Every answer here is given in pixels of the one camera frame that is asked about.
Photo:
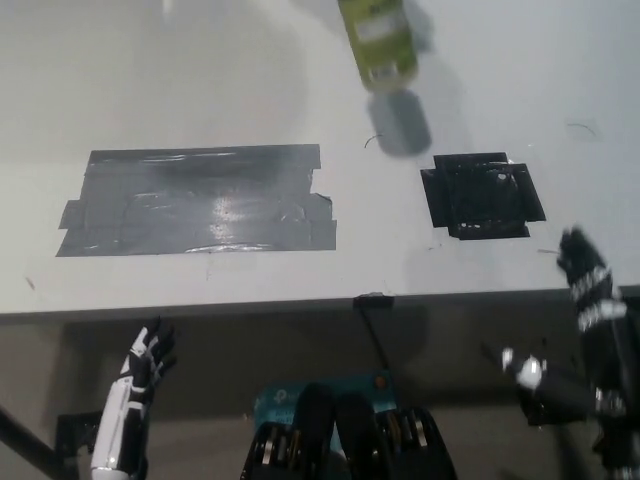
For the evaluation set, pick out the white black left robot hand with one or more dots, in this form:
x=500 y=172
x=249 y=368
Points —
x=125 y=400

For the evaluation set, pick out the black floor tape patch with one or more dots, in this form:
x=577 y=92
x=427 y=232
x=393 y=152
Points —
x=75 y=432
x=532 y=417

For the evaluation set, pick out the black tape square spot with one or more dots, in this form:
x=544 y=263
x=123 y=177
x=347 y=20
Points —
x=480 y=197

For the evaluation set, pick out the large grey tape patch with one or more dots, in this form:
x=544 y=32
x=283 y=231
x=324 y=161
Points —
x=200 y=200

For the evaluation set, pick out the green label spray bottle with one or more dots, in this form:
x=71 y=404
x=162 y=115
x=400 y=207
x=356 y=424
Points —
x=380 y=45

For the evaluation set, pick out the teal router box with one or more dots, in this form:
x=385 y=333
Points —
x=280 y=400

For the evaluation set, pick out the small black tape strip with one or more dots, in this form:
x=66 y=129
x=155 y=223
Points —
x=373 y=300

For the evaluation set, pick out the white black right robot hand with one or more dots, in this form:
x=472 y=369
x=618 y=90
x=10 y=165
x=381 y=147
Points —
x=592 y=295

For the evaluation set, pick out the black metal table leg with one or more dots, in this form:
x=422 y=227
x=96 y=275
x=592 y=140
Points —
x=35 y=440

